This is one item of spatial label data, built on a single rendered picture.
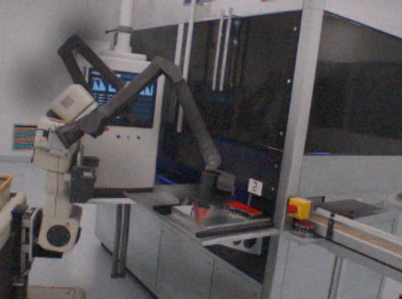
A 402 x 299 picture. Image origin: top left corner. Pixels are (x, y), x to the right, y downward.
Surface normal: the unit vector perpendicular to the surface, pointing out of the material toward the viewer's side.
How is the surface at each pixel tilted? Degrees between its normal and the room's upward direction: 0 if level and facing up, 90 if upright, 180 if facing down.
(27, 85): 90
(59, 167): 90
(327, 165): 90
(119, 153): 90
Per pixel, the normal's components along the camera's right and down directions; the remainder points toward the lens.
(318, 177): 0.57, 0.18
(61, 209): 0.21, 0.16
